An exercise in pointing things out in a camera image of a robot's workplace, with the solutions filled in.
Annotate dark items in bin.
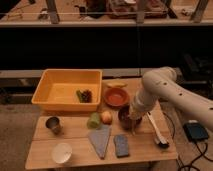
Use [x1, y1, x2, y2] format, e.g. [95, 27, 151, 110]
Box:
[76, 90, 92, 103]

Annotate white handled dish brush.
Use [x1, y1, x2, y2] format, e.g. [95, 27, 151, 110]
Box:
[147, 112, 169, 149]

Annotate green cylindrical toy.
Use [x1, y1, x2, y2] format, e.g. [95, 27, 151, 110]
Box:
[87, 113, 101, 129]

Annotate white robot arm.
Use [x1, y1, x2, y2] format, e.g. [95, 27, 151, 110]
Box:
[129, 67, 213, 132]

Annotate silver metal fork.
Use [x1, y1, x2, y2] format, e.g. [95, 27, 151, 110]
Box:
[131, 120, 136, 135]

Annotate small metal cup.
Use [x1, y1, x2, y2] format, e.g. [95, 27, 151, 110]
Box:
[45, 117, 61, 135]

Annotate yellow banana toy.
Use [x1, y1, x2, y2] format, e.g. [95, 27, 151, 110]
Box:
[106, 82, 127, 88]

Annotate orange red plate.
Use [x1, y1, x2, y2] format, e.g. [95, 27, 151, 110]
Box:
[103, 88, 129, 107]

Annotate grey triangular cloth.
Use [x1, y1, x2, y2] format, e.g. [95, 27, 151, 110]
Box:
[88, 125, 111, 159]

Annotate dark brown bowl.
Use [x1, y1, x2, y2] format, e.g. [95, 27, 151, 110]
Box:
[118, 106, 142, 130]

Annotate peach toy fruit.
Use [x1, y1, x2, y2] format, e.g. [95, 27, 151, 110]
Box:
[101, 111, 112, 125]

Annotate black cable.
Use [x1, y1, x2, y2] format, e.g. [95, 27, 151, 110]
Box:
[163, 103, 213, 171]

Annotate blue sponge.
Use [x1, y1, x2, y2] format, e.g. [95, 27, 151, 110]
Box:
[113, 134, 130, 158]

